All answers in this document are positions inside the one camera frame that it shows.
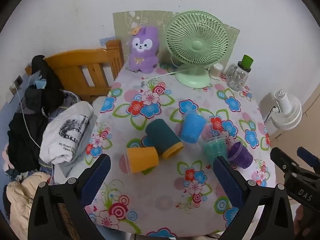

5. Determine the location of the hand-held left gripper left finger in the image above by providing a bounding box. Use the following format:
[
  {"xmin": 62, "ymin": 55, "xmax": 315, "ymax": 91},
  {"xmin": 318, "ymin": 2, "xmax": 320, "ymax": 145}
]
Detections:
[{"xmin": 28, "ymin": 154, "xmax": 112, "ymax": 240}]

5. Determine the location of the cotton swab container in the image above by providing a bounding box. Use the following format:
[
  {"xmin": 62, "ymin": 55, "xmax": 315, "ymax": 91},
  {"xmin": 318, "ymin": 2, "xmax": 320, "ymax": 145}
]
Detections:
[{"xmin": 208, "ymin": 63, "xmax": 224, "ymax": 79}]

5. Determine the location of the blue cup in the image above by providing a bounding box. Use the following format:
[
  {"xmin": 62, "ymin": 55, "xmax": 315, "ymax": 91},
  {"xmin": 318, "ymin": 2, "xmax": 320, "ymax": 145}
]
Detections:
[{"xmin": 180, "ymin": 110, "xmax": 207, "ymax": 144}]

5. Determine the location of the black fan cable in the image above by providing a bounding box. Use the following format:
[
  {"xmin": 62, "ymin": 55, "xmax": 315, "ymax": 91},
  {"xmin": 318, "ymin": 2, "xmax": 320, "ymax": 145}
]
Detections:
[{"xmin": 264, "ymin": 107, "xmax": 278, "ymax": 124}]

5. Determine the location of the purple cup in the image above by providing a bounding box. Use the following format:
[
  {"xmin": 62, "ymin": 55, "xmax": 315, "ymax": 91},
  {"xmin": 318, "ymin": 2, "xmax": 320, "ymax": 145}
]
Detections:
[{"xmin": 227, "ymin": 142, "xmax": 253, "ymax": 169}]

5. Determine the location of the purple plush toy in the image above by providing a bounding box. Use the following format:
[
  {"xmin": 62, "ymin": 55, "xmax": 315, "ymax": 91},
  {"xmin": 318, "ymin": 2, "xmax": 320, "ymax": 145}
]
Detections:
[{"xmin": 128, "ymin": 26, "xmax": 160, "ymax": 73}]

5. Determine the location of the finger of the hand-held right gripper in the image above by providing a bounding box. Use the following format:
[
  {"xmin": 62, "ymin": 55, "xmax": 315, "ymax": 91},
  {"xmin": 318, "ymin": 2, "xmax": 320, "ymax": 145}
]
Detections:
[
  {"xmin": 271, "ymin": 147, "xmax": 304, "ymax": 178},
  {"xmin": 297, "ymin": 147, "xmax": 320, "ymax": 168}
]

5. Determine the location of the teal cup with yellow rim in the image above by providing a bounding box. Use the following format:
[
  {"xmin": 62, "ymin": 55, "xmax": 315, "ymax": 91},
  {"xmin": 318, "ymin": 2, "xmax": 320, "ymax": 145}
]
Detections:
[{"xmin": 145, "ymin": 119, "xmax": 183, "ymax": 160}]

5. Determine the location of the green desk fan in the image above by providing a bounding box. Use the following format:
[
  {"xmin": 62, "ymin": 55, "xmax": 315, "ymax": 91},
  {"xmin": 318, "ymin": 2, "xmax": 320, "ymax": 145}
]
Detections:
[{"xmin": 166, "ymin": 11, "xmax": 230, "ymax": 88}]

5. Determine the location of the dark clothes pile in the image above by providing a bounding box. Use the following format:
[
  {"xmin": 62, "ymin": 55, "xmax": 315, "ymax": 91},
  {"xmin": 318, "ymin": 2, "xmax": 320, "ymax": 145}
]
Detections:
[{"xmin": 7, "ymin": 112, "xmax": 48, "ymax": 173}]

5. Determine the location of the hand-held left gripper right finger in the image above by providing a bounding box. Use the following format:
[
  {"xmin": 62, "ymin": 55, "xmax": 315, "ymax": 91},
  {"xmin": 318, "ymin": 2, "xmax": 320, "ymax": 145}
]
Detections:
[{"xmin": 212, "ymin": 156, "xmax": 294, "ymax": 240}]

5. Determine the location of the green transparent cup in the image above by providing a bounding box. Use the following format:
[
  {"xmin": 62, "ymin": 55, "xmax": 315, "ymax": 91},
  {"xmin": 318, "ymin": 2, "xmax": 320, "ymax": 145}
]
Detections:
[{"xmin": 202, "ymin": 136, "xmax": 229, "ymax": 165}]

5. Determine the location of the cream jacket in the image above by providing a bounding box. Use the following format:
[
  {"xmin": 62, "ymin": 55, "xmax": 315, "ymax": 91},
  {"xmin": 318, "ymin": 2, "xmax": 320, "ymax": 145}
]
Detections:
[{"xmin": 5, "ymin": 172, "xmax": 52, "ymax": 232}]

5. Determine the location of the white printed t-shirt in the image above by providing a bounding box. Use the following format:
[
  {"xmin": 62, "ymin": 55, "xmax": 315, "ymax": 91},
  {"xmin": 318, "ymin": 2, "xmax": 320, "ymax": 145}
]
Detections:
[{"xmin": 40, "ymin": 102, "xmax": 94, "ymax": 165}]

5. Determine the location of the white charging cable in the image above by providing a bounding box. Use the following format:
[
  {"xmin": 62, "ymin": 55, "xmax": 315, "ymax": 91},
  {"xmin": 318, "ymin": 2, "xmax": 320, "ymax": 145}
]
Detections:
[{"xmin": 14, "ymin": 85, "xmax": 42, "ymax": 148}]

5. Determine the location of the white clip fan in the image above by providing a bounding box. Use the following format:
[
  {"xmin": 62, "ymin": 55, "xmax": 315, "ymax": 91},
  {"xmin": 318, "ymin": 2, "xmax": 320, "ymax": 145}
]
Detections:
[{"xmin": 271, "ymin": 89, "xmax": 302, "ymax": 130}]

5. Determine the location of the white fan cable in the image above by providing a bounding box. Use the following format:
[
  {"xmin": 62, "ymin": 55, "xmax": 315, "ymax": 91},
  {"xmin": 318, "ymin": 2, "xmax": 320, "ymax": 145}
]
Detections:
[{"xmin": 141, "ymin": 70, "xmax": 181, "ymax": 81}]

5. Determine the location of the glass mug with green lid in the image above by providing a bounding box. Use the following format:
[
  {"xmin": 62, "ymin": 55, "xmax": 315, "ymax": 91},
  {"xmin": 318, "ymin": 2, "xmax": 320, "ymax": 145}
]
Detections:
[{"xmin": 226, "ymin": 54, "xmax": 254, "ymax": 92}]

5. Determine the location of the black hanging jacket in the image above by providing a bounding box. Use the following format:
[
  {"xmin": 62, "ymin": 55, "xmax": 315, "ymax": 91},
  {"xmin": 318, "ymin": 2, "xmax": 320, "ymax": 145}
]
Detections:
[{"xmin": 25, "ymin": 55, "xmax": 63, "ymax": 117}]

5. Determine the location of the floral tablecloth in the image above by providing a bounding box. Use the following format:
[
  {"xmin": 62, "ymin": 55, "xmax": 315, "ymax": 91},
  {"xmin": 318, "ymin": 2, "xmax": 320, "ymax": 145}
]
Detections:
[{"xmin": 84, "ymin": 64, "xmax": 277, "ymax": 238}]

